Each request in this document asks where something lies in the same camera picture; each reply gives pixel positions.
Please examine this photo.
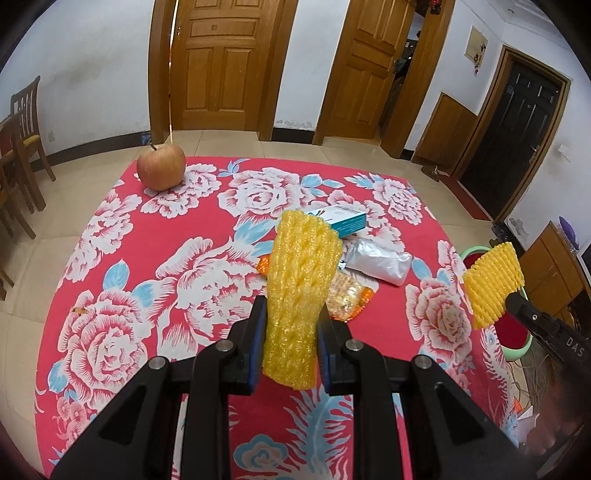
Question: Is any red doormat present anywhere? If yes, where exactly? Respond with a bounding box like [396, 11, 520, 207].
[438, 173, 492, 221]

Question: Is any black entrance door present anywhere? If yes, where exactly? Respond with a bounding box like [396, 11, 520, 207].
[450, 46, 571, 222]

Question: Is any teal cardboard box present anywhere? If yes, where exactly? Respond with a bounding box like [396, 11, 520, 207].
[302, 206, 369, 239]

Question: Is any yellow foam fruit net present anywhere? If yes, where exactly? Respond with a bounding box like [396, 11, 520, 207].
[462, 242, 526, 330]
[261, 210, 343, 392]

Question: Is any low wooden wall cabinet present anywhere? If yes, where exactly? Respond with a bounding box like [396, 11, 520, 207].
[411, 92, 476, 168]

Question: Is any red apple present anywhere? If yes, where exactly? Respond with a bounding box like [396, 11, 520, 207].
[137, 143, 187, 191]

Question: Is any beige wall box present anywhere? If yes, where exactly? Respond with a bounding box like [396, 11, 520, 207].
[464, 26, 489, 63]

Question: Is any purple bag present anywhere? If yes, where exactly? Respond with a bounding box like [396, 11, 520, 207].
[558, 216, 581, 247]

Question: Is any red floral tablecloth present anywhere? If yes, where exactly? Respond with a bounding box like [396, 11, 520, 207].
[34, 156, 522, 480]

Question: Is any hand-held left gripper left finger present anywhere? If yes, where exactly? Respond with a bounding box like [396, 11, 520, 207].
[51, 295, 269, 480]

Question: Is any orange snack wrapper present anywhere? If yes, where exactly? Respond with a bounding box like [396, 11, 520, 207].
[256, 254, 374, 321]

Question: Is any wooden chair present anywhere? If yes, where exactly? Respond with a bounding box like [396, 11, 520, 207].
[10, 76, 57, 183]
[0, 117, 47, 238]

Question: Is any open wooden door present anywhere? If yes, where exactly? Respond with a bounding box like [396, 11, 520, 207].
[313, 0, 455, 160]

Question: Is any closed wooden door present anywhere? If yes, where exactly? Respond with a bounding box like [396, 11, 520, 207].
[148, 0, 298, 144]

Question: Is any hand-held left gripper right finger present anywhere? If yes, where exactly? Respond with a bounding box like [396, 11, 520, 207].
[315, 309, 539, 480]

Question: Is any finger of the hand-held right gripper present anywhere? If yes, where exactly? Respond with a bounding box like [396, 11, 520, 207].
[504, 292, 539, 326]

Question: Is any white plastic pouch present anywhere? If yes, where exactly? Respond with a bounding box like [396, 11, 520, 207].
[341, 237, 413, 288]

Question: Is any wooden sideboard cabinet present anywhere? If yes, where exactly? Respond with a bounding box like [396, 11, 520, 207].
[517, 222, 591, 319]

